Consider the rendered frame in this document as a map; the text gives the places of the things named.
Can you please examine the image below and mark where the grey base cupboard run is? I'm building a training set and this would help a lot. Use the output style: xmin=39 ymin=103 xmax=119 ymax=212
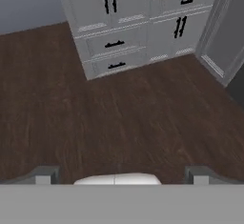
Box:
xmin=147 ymin=0 xmax=229 ymax=65

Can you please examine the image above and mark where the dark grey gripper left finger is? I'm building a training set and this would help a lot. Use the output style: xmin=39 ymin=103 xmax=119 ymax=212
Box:
xmin=0 ymin=165 xmax=61 ymax=186

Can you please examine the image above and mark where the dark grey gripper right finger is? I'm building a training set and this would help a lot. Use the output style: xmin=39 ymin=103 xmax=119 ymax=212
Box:
xmin=184 ymin=165 xmax=244 ymax=186

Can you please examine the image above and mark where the white round object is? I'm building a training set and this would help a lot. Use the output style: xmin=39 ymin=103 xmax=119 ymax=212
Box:
xmin=72 ymin=172 xmax=163 ymax=186

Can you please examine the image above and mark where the grey panelled cabinet side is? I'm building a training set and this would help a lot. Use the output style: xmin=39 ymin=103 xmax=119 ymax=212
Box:
xmin=194 ymin=0 xmax=244 ymax=88

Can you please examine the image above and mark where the tall grey cupboard unit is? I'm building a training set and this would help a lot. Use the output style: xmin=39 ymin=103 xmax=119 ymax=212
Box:
xmin=52 ymin=0 xmax=153 ymax=81

